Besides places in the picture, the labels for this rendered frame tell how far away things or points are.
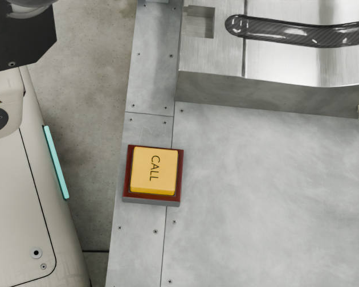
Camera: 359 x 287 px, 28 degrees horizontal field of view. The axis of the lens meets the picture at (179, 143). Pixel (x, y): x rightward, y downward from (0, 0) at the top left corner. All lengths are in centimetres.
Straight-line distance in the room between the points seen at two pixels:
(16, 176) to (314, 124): 74
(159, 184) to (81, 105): 102
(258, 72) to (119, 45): 109
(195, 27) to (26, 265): 68
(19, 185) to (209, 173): 65
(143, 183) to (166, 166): 4
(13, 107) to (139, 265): 33
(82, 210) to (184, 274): 90
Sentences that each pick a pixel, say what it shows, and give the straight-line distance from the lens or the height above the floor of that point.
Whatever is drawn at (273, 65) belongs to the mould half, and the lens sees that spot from 101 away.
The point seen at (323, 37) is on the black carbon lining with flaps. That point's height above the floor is 88.
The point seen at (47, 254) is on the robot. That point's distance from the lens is 151.
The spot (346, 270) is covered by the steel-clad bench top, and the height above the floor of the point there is 80.
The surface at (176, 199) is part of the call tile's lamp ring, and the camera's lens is 97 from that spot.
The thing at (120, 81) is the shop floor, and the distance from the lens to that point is 199.
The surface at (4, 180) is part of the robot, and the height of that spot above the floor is 28.
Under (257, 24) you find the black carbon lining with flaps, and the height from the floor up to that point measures 88.
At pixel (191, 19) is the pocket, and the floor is 86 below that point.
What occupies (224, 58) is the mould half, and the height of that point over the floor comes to 89.
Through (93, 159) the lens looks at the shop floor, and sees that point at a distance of 189.
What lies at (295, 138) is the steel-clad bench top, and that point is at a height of 80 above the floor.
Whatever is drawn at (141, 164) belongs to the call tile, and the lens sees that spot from 97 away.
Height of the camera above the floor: 173
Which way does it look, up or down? 65 degrees down
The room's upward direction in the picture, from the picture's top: 11 degrees clockwise
